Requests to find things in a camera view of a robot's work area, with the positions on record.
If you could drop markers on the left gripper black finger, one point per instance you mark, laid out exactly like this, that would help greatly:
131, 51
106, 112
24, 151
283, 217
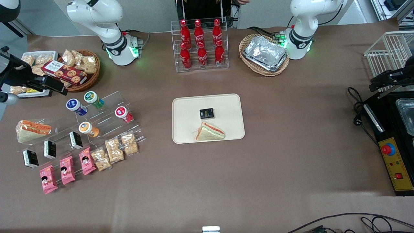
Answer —
381, 78
378, 86

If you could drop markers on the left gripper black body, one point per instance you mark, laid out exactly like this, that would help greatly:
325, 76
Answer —
398, 77

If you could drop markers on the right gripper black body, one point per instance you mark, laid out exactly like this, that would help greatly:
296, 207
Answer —
13, 72

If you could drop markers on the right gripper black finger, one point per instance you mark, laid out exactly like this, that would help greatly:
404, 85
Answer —
53, 83
38, 86

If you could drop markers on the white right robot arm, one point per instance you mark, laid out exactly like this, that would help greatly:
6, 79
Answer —
97, 16

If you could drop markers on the blue gum bottle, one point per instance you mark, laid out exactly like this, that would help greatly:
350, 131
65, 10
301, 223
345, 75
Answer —
76, 106

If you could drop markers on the shiny metal tray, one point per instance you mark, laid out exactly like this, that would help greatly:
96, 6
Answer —
407, 115

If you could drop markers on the orange gum bottle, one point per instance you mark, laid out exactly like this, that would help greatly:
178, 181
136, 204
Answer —
88, 128

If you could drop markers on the red gum bottle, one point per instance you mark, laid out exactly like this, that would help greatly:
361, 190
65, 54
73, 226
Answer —
123, 114

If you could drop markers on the aluminium foil tray stack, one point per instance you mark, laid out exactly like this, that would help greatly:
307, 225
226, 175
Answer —
265, 51

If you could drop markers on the beige plastic serving tray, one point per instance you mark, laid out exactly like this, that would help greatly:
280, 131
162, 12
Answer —
187, 119

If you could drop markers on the yellow snack packet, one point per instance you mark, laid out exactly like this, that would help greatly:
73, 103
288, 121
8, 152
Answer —
32, 91

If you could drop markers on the clear pack nut brittle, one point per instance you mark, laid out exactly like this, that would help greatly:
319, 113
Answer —
77, 55
37, 70
43, 59
28, 60
90, 64
16, 90
68, 57
101, 159
129, 143
114, 150

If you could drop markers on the red cookie box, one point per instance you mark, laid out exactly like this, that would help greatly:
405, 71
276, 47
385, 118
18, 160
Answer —
64, 72

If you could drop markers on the white plastic bin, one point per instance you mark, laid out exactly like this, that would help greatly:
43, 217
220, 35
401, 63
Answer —
48, 53

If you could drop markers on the dark brown wicker basket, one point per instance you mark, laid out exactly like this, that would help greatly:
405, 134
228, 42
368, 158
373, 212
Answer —
92, 77

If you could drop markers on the black machine yellow panel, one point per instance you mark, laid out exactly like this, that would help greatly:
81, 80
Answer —
388, 129

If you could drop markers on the wrapped sandwich with orange filling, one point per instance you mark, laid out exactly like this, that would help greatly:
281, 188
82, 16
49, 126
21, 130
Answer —
32, 130

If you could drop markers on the black diagonal pole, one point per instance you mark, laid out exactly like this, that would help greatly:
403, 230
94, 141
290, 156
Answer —
14, 28

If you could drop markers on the clear acrylic stepped stand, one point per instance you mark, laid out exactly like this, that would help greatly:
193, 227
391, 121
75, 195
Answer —
61, 136
111, 127

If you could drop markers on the small black white box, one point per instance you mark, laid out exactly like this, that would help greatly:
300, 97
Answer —
30, 158
50, 149
76, 140

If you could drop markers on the red emergency stop button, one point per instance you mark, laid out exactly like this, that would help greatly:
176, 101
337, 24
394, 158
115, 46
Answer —
388, 149

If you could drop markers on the pink snack packet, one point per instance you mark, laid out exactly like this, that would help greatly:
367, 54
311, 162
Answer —
67, 170
87, 161
48, 179

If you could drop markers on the clear acrylic bottle rack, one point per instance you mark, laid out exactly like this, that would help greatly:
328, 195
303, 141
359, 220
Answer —
176, 48

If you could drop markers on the light tan wicker basket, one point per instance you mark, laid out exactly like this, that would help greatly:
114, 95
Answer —
249, 66

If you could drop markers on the red cola bottle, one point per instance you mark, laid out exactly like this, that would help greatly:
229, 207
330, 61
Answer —
185, 58
217, 30
202, 56
219, 55
184, 32
198, 31

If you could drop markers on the black gold-print small box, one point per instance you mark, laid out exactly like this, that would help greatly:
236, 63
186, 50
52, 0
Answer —
207, 113

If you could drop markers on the triangular sandwich in wrap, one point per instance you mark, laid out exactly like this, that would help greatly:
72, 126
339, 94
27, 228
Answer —
208, 132

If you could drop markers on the brown paper table cover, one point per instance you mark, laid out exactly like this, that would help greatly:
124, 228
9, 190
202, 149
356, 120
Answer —
226, 181

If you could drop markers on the small silver metal block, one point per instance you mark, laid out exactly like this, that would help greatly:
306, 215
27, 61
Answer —
211, 229

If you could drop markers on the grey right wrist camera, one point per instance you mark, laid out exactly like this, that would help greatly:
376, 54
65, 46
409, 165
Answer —
8, 98

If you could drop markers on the metal shelf frame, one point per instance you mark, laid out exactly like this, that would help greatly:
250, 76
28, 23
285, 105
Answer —
391, 8

